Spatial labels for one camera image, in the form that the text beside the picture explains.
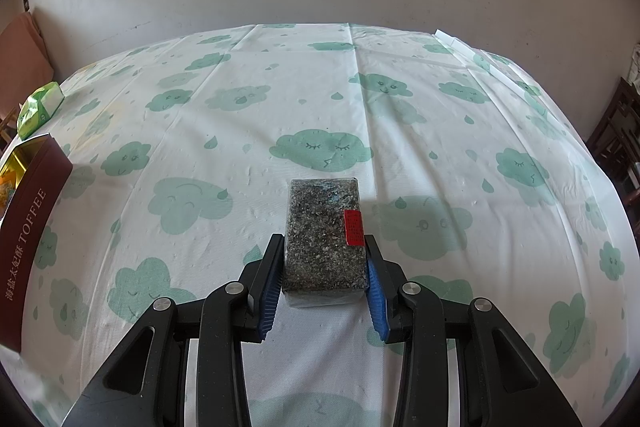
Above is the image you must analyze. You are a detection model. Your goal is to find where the dark wooden chair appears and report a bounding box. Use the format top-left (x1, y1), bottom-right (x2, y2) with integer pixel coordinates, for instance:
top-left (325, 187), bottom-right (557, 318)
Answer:
top-left (585, 77), bottom-right (640, 202)

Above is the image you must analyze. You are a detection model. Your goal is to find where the folded brown wooden table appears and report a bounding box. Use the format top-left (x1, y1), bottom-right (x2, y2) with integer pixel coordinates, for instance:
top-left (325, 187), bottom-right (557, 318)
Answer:
top-left (0, 9), bottom-right (55, 118)

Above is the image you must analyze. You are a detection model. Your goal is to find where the grey sesame snack block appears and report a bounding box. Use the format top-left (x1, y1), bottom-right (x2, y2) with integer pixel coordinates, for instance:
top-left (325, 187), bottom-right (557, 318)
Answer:
top-left (281, 177), bottom-right (368, 310)

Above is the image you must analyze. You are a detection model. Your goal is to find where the green tissue pack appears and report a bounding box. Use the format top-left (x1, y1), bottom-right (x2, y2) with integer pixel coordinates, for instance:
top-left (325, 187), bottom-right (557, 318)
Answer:
top-left (16, 83), bottom-right (66, 140)

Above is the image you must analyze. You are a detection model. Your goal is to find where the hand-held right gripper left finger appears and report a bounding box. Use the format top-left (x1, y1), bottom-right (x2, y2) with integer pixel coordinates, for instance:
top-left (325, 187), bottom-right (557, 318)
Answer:
top-left (62, 233), bottom-right (286, 427)

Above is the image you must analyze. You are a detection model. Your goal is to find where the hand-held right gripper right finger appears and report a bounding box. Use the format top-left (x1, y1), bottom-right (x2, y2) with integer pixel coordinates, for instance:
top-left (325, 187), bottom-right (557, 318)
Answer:
top-left (364, 233), bottom-right (583, 427)

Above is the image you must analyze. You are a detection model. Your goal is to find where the maroon and gold tin box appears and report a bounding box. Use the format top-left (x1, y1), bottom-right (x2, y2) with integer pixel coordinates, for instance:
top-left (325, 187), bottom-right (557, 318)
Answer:
top-left (0, 133), bottom-right (74, 354)

